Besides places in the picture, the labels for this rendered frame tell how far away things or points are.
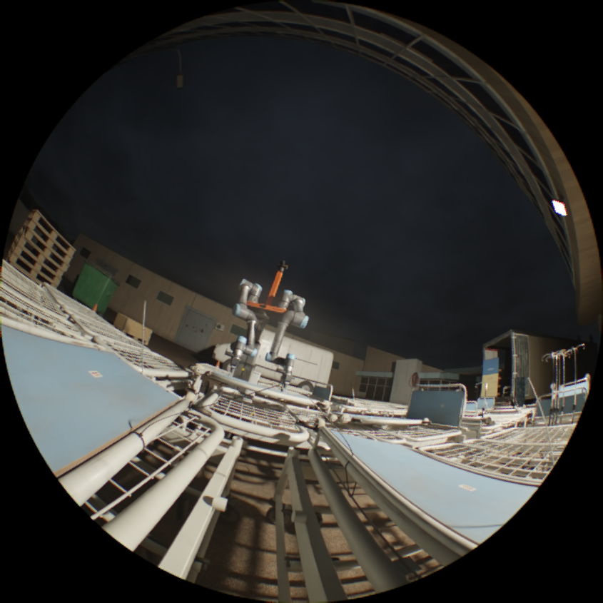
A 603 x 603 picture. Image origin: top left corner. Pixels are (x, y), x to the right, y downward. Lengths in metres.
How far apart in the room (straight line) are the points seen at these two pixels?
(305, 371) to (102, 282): 8.52
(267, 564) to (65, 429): 0.76
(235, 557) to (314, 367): 8.74
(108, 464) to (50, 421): 0.10
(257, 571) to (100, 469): 0.68
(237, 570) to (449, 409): 1.92
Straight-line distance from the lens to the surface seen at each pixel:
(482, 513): 0.39
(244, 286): 2.08
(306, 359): 8.99
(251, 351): 1.60
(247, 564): 0.90
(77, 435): 0.36
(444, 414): 2.11
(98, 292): 6.54
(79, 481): 0.29
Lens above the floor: 0.75
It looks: 22 degrees up
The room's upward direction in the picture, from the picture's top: 16 degrees clockwise
